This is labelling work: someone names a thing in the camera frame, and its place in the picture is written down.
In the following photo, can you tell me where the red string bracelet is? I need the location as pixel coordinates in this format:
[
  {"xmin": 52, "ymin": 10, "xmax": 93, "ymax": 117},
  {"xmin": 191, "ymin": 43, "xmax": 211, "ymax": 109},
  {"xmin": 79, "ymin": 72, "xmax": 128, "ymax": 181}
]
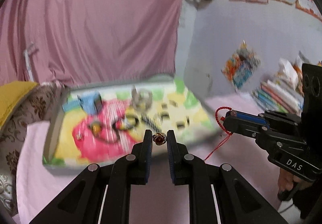
[{"xmin": 203, "ymin": 106, "xmax": 234, "ymax": 163}]

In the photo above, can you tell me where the red gem ring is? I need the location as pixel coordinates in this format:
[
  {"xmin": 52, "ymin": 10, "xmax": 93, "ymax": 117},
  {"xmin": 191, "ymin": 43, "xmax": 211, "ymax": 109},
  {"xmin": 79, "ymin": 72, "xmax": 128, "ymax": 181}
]
[{"xmin": 152, "ymin": 132, "xmax": 168, "ymax": 145}]

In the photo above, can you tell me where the black hair tie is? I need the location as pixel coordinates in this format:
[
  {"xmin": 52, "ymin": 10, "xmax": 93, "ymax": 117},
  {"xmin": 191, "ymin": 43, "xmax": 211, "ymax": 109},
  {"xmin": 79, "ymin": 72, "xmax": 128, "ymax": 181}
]
[{"xmin": 114, "ymin": 115, "xmax": 140, "ymax": 131}]

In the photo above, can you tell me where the black hair comb clip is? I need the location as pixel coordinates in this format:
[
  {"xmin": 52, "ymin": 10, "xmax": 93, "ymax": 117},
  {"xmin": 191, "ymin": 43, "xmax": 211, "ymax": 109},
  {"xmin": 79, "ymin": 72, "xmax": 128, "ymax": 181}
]
[{"xmin": 141, "ymin": 114, "xmax": 162, "ymax": 133}]

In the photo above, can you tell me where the brown cord bead bracelet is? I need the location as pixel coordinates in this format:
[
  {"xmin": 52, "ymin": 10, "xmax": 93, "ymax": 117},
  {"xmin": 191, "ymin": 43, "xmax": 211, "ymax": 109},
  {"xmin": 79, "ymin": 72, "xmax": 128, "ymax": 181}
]
[{"xmin": 88, "ymin": 117, "xmax": 127, "ymax": 144}]

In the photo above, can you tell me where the blue kids watch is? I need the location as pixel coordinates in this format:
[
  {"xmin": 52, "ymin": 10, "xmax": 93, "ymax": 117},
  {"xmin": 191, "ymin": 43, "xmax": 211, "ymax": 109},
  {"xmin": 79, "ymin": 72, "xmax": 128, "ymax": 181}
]
[{"xmin": 62, "ymin": 92, "xmax": 103, "ymax": 115}]

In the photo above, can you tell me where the right hand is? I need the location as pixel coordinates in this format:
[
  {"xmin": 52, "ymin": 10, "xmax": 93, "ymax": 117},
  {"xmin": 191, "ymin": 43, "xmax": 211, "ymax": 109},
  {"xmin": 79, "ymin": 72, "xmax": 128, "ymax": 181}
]
[{"xmin": 277, "ymin": 168, "xmax": 301, "ymax": 201}]

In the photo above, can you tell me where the stack of books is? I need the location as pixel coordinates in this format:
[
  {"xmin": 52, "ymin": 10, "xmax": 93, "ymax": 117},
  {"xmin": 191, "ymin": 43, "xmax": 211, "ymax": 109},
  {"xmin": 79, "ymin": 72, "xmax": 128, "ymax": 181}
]
[{"xmin": 252, "ymin": 78, "xmax": 303, "ymax": 116}]

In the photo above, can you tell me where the pink bed sheet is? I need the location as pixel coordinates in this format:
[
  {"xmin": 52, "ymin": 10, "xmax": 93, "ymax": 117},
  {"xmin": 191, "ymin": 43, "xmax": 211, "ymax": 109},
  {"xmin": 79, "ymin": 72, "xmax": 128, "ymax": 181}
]
[{"xmin": 12, "ymin": 95, "xmax": 285, "ymax": 224}]

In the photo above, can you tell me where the colourful opera poster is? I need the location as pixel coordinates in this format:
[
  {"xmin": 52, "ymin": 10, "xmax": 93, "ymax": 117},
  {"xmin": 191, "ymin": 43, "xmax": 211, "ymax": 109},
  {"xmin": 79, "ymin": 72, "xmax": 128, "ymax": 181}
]
[{"xmin": 221, "ymin": 40, "xmax": 261, "ymax": 90}]

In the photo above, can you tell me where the cartoon towel liner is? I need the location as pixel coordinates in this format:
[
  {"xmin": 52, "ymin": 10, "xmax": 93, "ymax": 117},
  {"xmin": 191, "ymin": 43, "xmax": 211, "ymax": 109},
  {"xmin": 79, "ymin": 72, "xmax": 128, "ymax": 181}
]
[{"xmin": 53, "ymin": 79, "xmax": 215, "ymax": 164}]

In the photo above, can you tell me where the tissue pack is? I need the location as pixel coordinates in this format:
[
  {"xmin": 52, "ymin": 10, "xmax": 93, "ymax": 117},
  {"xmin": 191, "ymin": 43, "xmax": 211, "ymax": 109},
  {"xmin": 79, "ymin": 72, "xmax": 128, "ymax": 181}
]
[{"xmin": 278, "ymin": 51, "xmax": 311, "ymax": 89}]

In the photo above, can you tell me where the floral patterned pillow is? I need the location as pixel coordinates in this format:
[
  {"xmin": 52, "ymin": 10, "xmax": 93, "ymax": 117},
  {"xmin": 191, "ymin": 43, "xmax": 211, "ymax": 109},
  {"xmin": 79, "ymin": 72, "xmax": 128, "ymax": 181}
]
[{"xmin": 1, "ymin": 82, "xmax": 64, "ymax": 216}]

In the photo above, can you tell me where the pink curtain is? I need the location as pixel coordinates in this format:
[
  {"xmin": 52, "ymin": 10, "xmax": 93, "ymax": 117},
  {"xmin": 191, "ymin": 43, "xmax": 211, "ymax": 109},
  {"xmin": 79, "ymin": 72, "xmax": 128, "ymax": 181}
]
[{"xmin": 1, "ymin": 0, "xmax": 182, "ymax": 84}]

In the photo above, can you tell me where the yellow pillow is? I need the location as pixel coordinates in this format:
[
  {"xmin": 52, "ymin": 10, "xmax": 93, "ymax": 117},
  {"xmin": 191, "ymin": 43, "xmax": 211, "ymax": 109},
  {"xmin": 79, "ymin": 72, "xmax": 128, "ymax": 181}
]
[{"xmin": 1, "ymin": 81, "xmax": 38, "ymax": 128}]

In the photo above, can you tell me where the white desk lamp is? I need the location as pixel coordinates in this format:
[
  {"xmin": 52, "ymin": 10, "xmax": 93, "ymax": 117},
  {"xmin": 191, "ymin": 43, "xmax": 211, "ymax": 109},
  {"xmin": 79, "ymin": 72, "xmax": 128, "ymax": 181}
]
[{"xmin": 23, "ymin": 42, "xmax": 38, "ymax": 82}]

